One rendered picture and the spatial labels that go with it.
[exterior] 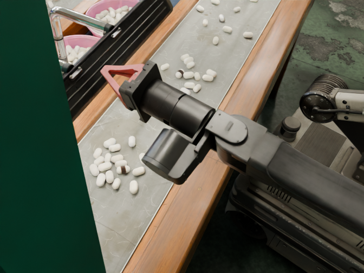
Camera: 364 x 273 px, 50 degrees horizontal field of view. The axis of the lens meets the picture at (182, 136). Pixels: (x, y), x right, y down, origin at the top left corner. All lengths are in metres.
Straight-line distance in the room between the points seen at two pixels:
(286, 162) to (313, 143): 1.07
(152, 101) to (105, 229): 0.48
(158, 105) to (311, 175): 0.24
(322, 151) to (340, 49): 1.48
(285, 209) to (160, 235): 0.69
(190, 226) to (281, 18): 0.98
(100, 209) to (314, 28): 2.39
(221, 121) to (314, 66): 2.22
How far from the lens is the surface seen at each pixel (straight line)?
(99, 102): 1.21
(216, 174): 1.05
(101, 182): 1.04
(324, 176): 0.54
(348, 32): 3.17
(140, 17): 0.96
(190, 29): 1.54
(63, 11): 0.94
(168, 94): 0.58
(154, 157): 0.55
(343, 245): 1.54
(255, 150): 0.53
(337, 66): 2.81
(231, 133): 0.53
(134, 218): 1.00
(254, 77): 1.34
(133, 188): 1.02
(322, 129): 1.66
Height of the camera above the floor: 1.63
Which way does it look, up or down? 51 degrees down
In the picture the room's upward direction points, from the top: 7 degrees clockwise
